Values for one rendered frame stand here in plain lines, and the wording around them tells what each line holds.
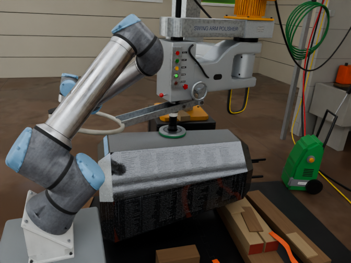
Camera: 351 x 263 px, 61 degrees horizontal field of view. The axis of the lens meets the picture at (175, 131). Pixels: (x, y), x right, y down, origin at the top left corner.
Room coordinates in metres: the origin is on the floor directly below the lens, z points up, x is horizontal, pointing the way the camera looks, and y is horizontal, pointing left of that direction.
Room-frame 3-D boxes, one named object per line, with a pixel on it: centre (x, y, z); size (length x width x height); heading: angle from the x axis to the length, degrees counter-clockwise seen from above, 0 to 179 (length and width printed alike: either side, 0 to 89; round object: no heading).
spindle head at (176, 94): (2.23, -0.04, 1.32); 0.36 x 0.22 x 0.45; 122
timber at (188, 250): (1.63, -0.06, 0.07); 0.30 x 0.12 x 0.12; 105
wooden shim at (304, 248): (1.82, -1.03, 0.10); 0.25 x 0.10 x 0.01; 19
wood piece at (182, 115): (2.70, -0.05, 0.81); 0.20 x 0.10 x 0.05; 22
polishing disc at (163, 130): (2.19, 0.02, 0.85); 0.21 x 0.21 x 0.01
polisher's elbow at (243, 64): (2.54, -0.53, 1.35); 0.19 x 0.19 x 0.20
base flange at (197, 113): (2.96, -0.04, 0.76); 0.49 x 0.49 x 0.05; 14
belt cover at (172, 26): (2.37, -0.27, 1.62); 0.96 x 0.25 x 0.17; 122
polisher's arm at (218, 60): (2.39, -0.31, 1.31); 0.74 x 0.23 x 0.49; 122
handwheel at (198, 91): (2.15, -0.14, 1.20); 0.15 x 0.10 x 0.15; 122
